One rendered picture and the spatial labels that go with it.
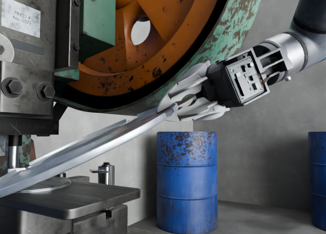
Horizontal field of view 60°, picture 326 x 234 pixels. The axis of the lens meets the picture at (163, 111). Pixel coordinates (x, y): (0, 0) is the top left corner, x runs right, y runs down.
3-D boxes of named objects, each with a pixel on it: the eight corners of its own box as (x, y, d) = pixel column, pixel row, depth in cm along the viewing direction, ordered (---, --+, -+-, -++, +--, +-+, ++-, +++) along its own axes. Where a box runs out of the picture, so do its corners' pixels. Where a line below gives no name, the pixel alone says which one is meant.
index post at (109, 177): (115, 207, 60) (116, 161, 61) (105, 210, 58) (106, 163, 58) (105, 205, 62) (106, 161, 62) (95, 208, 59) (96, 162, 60)
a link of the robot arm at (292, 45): (262, 41, 52) (278, 81, 53) (244, 49, 51) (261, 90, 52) (294, 26, 45) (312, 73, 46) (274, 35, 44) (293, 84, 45)
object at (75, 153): (79, 141, 60) (77, 137, 60) (202, 93, 47) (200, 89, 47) (-75, 222, 34) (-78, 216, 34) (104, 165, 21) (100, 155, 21)
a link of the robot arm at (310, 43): (317, 3, 52) (301, 43, 58) (275, 21, 48) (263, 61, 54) (357, 22, 48) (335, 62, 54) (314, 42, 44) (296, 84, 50)
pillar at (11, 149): (19, 191, 62) (22, 127, 63) (9, 193, 60) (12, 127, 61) (13, 190, 63) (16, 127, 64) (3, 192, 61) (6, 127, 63)
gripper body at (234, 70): (220, 58, 39) (281, 32, 43) (191, 71, 47) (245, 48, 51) (240, 110, 39) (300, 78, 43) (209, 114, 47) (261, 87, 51)
